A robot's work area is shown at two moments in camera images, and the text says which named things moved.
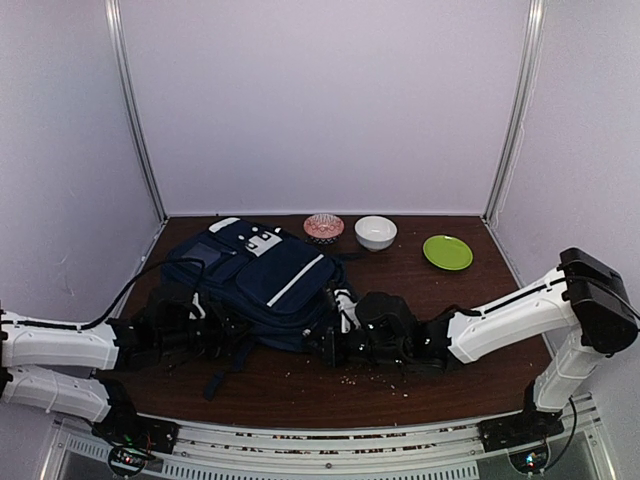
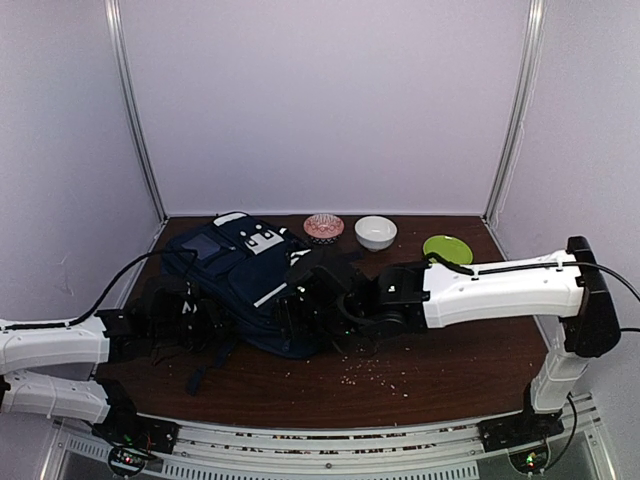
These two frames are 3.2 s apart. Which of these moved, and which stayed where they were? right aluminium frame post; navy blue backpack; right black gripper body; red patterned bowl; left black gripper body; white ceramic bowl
Moved: navy blue backpack; right black gripper body
Stayed: right aluminium frame post; left black gripper body; red patterned bowl; white ceramic bowl
